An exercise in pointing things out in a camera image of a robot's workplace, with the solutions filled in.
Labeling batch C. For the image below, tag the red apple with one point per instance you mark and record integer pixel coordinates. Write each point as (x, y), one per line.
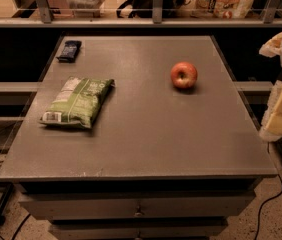
(183, 75)

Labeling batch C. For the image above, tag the black bag behind railing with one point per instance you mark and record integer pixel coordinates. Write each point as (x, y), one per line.
(144, 8)

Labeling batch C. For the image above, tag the grey drawer cabinet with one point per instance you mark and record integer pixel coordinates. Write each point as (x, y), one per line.
(172, 154)

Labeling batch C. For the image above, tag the metal drawer knob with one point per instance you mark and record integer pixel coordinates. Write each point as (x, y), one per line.
(138, 213)

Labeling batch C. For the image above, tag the green chip bag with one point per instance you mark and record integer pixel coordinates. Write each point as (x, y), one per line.
(78, 103)

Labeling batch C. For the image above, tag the clear plastic container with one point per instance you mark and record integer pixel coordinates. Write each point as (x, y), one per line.
(85, 8)

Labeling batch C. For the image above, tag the dark blue snack packet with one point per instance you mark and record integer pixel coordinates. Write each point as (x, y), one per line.
(70, 51)

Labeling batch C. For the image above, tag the grey metal railing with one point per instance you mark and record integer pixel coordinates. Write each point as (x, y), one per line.
(56, 13)

